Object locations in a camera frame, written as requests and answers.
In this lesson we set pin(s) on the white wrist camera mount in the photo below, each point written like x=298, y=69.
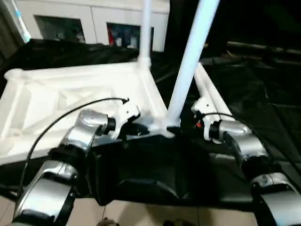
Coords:
x=127, y=113
x=204, y=106

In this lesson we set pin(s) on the large black box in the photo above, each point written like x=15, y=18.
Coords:
x=178, y=23

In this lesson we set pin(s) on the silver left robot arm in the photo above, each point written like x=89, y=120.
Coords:
x=77, y=134

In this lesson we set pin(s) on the white plastic table leg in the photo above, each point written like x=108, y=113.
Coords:
x=203, y=84
x=216, y=94
x=190, y=58
x=145, y=35

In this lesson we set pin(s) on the red package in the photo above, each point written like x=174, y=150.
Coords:
x=111, y=36

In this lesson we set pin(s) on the black work mat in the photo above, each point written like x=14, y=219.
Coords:
x=150, y=169

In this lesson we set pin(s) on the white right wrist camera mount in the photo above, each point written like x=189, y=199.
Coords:
x=204, y=106

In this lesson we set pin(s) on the white plastic table top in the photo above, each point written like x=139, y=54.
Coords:
x=70, y=82

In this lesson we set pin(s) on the small white bottle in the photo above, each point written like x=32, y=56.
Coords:
x=118, y=42

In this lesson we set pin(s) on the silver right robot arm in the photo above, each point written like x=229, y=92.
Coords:
x=247, y=143

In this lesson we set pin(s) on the silver metal bar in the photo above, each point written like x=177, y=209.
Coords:
x=265, y=47

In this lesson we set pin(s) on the white glass-door cabinet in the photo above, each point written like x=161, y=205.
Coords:
x=94, y=11

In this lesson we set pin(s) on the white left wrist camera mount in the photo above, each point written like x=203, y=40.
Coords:
x=127, y=113

